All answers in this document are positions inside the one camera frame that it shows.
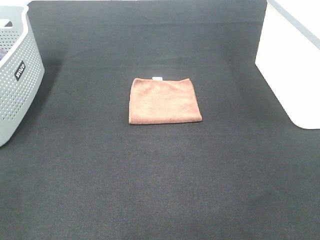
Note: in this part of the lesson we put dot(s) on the grey perforated laundry basket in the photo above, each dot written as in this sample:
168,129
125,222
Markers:
21,68

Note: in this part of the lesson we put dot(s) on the white storage box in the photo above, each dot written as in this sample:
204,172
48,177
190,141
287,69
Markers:
288,57

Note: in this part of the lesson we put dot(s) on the brown towel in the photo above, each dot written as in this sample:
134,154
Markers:
162,102

